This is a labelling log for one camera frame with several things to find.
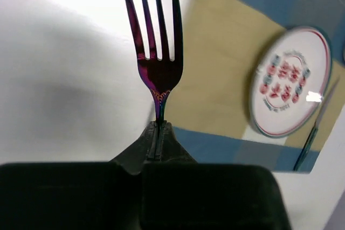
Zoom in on iridescent teal knife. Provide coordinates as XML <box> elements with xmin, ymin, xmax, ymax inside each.
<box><xmin>293</xmin><ymin>77</ymin><xmax>340</xmax><ymax>171</ymax></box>

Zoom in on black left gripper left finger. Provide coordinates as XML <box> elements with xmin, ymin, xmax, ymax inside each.
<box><xmin>1</xmin><ymin>122</ymin><xmax>157</xmax><ymax>229</ymax></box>

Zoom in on white plate red characters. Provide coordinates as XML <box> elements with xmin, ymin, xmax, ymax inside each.
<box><xmin>249</xmin><ymin>26</ymin><xmax>332</xmax><ymax>138</ymax></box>

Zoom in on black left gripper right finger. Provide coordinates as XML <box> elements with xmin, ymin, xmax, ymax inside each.
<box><xmin>140</xmin><ymin>122</ymin><xmax>291</xmax><ymax>229</ymax></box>

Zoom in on blue beige cloth placemat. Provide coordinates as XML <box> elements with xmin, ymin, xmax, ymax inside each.
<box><xmin>165</xmin><ymin>0</ymin><xmax>344</xmax><ymax>172</ymax></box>

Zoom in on iridescent fork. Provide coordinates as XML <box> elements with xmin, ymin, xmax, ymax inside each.
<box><xmin>125</xmin><ymin>0</ymin><xmax>183</xmax><ymax>123</ymax></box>

